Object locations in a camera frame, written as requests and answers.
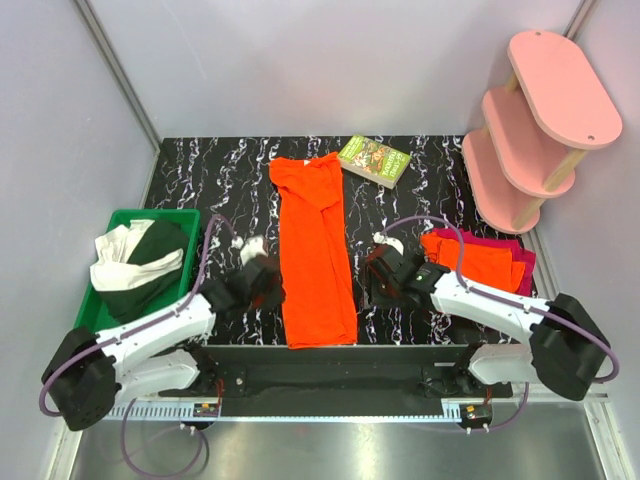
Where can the pink three-tier shelf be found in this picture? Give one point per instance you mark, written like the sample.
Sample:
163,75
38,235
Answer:
537,128

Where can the white t shirt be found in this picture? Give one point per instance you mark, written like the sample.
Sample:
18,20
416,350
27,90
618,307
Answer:
129,257

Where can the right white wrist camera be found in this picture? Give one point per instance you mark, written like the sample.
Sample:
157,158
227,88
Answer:
385,244

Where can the orange t shirt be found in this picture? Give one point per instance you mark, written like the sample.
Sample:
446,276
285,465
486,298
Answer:
492,266
319,308

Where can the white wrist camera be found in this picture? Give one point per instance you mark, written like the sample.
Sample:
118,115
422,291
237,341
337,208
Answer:
385,244
250,248

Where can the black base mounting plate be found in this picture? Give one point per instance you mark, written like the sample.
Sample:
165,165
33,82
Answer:
347,381

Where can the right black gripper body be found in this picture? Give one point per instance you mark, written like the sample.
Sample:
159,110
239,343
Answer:
382,293

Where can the green paperback book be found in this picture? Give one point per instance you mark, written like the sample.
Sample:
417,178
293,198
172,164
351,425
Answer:
373,161

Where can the folded orange t shirt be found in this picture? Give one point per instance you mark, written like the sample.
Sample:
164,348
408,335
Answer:
492,266

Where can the folded magenta t shirt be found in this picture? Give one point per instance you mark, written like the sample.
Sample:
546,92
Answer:
519,253

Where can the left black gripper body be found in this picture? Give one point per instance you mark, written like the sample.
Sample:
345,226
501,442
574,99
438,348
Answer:
272,297

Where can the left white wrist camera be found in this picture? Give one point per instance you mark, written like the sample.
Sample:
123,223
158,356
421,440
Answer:
250,248

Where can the dark green t shirt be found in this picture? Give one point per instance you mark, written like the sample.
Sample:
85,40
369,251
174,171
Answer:
126,306

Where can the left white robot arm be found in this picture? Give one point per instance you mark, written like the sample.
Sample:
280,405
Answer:
91,373

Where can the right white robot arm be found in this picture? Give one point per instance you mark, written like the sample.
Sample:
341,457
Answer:
555,343

